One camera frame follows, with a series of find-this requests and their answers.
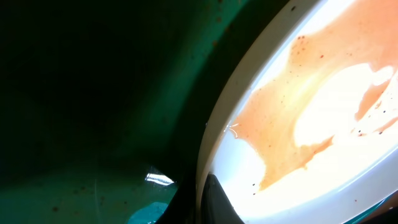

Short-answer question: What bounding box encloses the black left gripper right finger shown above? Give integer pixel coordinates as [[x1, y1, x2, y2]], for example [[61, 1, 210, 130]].
[[201, 174, 244, 224]]

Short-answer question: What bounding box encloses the teal plastic tray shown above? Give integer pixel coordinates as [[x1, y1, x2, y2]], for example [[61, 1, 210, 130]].
[[0, 0, 398, 224]]

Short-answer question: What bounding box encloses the white plate with sauce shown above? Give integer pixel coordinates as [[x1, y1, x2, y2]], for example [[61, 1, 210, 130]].
[[195, 0, 397, 223]]

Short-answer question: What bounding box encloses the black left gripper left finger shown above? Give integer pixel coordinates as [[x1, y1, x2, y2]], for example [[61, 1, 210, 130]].
[[155, 177, 196, 224]]

